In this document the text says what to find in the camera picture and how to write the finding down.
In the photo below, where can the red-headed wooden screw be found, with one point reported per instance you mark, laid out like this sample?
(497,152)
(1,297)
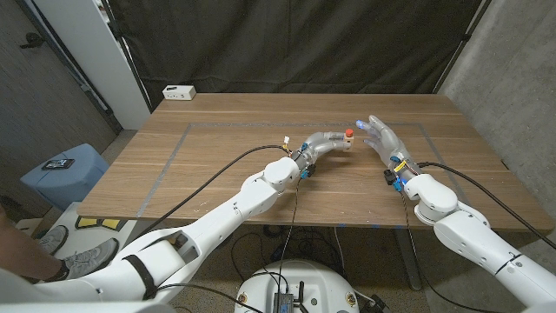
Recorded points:
(348,131)

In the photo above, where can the black curtain backdrop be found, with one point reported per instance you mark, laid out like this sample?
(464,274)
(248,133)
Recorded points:
(282,43)

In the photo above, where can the blue stool with phone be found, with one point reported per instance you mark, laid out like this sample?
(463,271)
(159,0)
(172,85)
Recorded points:
(65,182)

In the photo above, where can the person's bare leg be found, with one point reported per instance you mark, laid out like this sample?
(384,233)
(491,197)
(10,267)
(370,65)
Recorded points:
(21,256)

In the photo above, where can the white floor platform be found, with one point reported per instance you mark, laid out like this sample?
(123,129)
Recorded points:
(91,232)

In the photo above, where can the grey table leg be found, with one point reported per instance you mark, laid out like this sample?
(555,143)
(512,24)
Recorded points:
(406,256)

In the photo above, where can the white power strip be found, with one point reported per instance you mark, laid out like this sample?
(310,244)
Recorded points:
(179,92)

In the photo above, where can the wooden block with holes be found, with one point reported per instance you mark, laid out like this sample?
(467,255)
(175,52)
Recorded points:
(348,140)

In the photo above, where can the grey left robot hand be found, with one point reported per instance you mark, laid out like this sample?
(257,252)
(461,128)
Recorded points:
(321,145)

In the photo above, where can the black phone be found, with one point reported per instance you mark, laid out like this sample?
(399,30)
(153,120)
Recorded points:
(57,164)

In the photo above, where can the white pillar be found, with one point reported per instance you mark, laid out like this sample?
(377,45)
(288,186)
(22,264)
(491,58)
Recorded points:
(87,52)

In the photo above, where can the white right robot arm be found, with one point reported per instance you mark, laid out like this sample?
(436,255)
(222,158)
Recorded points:
(473,235)

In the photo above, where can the black backdrop frame pole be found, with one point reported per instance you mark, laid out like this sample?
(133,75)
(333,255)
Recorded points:
(131,65)
(462,43)

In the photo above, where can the wooden table panel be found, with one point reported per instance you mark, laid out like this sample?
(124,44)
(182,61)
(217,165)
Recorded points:
(217,124)

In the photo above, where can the yellow and black floor pad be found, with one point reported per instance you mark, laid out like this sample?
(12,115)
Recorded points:
(87,222)

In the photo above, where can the grey sneaker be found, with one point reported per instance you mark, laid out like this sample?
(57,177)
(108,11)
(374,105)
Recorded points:
(53,240)
(87,261)

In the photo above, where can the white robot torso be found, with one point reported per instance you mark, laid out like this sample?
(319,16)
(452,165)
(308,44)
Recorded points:
(299,282)

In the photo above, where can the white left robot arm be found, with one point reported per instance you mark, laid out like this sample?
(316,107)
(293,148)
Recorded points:
(204,239)

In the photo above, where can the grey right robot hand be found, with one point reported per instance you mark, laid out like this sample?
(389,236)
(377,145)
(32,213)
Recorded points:
(388,143)

